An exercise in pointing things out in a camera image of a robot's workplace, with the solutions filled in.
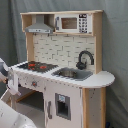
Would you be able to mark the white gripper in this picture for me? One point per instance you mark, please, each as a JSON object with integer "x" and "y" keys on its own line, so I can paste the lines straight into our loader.
{"x": 11, "y": 78}

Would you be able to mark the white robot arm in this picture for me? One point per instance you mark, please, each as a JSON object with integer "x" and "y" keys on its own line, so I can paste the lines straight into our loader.
{"x": 10, "y": 118}

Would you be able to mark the wooden toy kitchen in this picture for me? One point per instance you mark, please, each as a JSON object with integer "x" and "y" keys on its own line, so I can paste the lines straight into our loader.
{"x": 63, "y": 49}

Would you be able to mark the right red stove knob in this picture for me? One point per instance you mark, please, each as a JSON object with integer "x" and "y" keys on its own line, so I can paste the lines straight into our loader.
{"x": 34, "y": 84}

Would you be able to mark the black toy stovetop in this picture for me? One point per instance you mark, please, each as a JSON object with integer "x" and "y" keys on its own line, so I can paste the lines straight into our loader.
{"x": 37, "y": 66}

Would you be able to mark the white fridge door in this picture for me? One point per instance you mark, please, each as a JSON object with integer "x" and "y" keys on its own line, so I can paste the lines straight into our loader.
{"x": 62, "y": 106}

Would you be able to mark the grey toy sink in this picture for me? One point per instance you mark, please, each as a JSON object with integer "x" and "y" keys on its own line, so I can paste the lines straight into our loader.
{"x": 72, "y": 74}

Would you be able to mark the grey range hood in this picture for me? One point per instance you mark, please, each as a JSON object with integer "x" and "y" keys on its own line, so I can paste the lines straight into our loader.
{"x": 39, "y": 26}

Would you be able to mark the black toy faucet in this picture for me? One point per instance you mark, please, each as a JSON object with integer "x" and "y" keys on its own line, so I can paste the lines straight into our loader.
{"x": 82, "y": 64}

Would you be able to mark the toy microwave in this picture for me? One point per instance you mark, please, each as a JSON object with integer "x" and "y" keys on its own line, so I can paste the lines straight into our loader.
{"x": 73, "y": 23}

